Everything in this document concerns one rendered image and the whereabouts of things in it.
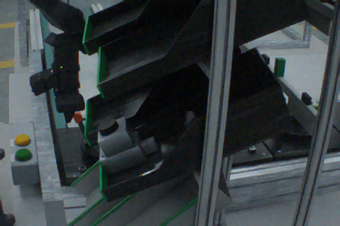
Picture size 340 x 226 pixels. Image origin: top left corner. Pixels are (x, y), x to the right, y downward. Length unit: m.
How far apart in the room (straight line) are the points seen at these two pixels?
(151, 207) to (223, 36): 0.40
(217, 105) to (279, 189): 0.68
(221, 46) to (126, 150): 0.24
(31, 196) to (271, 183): 0.59
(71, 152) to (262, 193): 0.46
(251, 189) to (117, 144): 0.56
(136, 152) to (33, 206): 0.56
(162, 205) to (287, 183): 0.48
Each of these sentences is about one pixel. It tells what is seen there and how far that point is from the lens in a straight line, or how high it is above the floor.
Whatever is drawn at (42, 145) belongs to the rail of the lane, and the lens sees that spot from 1.33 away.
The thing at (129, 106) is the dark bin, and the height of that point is 1.22.
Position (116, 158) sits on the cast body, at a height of 1.22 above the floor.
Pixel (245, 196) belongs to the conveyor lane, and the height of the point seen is 0.90.
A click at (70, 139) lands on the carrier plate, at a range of 1.31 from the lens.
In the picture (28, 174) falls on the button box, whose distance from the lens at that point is 1.27.
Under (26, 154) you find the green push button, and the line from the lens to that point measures 1.27.
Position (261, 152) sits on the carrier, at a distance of 1.31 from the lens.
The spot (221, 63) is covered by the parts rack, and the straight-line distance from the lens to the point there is 0.62.
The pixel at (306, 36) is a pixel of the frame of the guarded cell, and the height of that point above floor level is 0.91.
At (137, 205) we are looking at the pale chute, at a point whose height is 1.09.
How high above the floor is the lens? 1.65
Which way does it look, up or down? 28 degrees down
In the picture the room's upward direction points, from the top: 3 degrees clockwise
